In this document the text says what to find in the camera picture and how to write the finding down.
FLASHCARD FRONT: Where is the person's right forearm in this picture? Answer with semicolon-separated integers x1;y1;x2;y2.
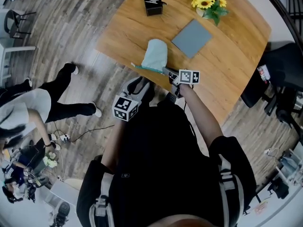
178;84;224;157

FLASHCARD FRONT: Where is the black office chair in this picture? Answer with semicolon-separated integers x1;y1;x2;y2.
240;43;303;130

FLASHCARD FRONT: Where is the grey notebook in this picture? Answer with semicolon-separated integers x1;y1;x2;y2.
170;18;213;59

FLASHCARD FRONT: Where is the dark metal chair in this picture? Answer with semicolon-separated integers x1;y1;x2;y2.
4;9;37;40

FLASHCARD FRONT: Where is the black floor cable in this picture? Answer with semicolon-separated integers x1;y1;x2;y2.
53;122;116;146

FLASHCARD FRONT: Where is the white flower bouquet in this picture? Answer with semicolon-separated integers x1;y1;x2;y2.
42;151;59;169

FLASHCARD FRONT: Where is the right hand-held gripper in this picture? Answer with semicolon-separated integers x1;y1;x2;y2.
162;66;201;97

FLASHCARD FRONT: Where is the grey harness strap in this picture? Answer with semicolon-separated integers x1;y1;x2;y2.
217;154;244;227
89;173;116;227

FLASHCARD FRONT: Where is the person's black clothed body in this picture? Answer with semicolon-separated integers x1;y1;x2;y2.
76;88;258;227

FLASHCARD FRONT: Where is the white side table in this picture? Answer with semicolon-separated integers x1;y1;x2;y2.
0;41;36;86

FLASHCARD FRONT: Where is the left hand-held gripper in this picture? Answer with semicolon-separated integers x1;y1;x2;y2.
112;76;151;122

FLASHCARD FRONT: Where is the white desk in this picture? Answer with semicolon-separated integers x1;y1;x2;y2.
45;179;80;210

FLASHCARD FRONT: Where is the red white packet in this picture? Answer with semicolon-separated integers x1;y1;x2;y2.
257;64;271;84

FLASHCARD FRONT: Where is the person's left forearm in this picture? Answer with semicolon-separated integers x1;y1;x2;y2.
101;119;126;175

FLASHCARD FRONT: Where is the person's black shoe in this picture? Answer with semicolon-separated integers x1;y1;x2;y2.
164;91;177;104

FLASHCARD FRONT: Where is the sunflower bouquet in vase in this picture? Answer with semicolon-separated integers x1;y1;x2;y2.
190;0;230;27

